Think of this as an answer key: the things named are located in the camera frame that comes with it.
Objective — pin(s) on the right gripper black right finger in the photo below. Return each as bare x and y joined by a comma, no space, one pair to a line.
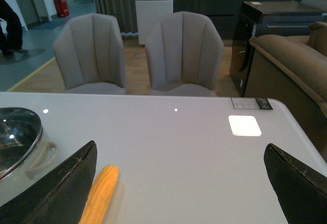
300,190

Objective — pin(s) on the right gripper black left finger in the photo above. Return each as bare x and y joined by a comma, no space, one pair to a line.
58,197

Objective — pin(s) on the yellow corn cob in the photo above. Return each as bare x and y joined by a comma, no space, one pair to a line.
100,195

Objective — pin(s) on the glass pot lid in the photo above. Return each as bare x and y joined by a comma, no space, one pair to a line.
21,130

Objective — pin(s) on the white electric cooking pot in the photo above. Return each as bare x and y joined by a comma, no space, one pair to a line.
38,164

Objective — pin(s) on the table label sticker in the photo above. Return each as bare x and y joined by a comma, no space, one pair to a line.
258,103

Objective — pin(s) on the brown sofa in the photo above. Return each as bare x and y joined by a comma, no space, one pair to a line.
292,70

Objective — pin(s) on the left beige upholstered chair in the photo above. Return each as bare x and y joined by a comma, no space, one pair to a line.
90,55

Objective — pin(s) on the beige upholstered chair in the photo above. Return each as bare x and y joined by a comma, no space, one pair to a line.
90,55
184,51

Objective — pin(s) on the person in black clothes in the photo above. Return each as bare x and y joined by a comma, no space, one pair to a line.
12,42

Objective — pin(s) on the right beige upholstered chair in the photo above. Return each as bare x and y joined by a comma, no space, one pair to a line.
184,51

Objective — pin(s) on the red fire extinguisher box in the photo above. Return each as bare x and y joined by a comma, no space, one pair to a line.
61,8

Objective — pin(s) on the grey curtain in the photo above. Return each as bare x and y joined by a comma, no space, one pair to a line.
123,10

